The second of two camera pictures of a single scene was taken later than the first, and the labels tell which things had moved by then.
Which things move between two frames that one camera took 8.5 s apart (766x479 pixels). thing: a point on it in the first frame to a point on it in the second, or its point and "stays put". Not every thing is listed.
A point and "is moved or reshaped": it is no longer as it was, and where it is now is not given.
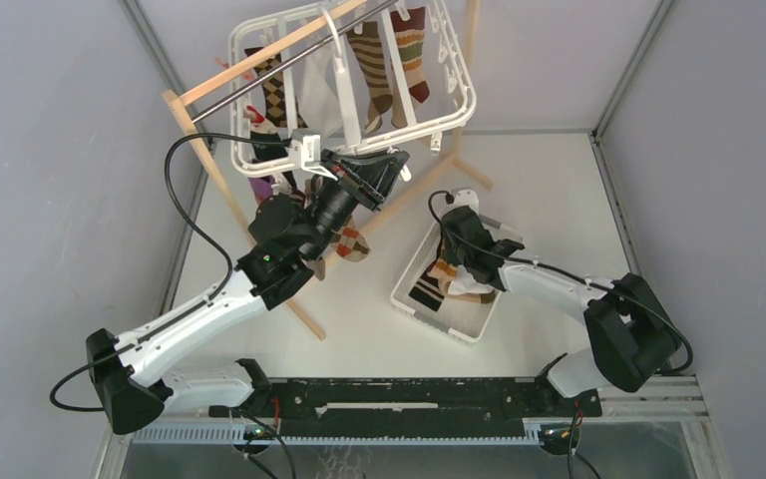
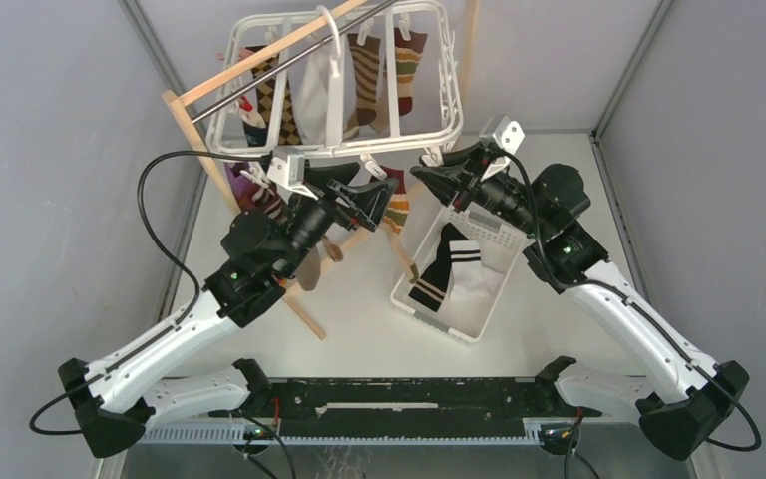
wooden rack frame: [177, 99] stays put
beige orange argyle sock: [350, 243] is moved or reshaped
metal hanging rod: [289, 63] stays put
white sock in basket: [465, 282] stays put
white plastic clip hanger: [349, 123] is moved or reshaped
